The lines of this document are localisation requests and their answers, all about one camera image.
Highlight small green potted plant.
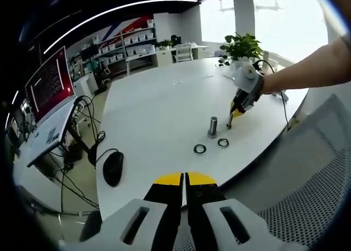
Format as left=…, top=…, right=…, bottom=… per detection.
left=157, top=39, right=174, bottom=50

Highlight black mouse cable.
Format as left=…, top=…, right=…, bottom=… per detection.
left=95, top=148, right=121, bottom=167

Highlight grey storage shelving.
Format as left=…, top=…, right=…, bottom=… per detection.
left=67, top=19, right=158, bottom=79

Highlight rows of white storage bins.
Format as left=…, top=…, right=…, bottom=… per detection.
left=90, top=19, right=156, bottom=66

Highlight large green potted plant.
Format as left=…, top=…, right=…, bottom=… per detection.
left=220, top=33, right=263, bottom=62

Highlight grey mesh office chair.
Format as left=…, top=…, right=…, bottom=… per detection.
left=175, top=93, right=351, bottom=251

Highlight bundle of black cables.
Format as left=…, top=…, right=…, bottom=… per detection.
left=54, top=95, right=106, bottom=216

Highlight monitor with red screen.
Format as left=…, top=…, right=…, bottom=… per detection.
left=24, top=45, right=76, bottom=124

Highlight thick threaded stud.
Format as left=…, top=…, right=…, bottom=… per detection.
left=207, top=116, right=219, bottom=139

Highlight white slatted chair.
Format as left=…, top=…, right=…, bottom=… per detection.
left=174, top=44, right=193, bottom=63

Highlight large black washer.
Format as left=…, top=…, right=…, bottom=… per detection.
left=193, top=144, right=208, bottom=156

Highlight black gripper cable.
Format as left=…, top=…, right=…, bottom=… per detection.
left=252, top=59, right=292, bottom=132

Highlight white plant pot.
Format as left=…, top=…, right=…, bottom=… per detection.
left=235, top=56, right=252, bottom=70

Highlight ceiling light strip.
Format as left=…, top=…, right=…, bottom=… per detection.
left=43, top=0, right=199, bottom=54

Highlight white cabinet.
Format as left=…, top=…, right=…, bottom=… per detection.
left=156, top=48, right=174, bottom=69

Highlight white work table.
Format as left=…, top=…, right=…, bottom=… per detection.
left=125, top=52, right=158, bottom=77

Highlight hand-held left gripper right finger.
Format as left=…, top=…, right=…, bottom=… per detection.
left=184, top=170, right=305, bottom=251

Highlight small white desk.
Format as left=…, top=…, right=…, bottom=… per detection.
left=26, top=97, right=79, bottom=168

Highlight black computer mouse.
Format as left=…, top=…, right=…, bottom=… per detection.
left=103, top=151, right=125, bottom=188

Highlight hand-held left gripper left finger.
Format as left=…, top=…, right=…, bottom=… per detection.
left=59, top=172, right=184, bottom=251

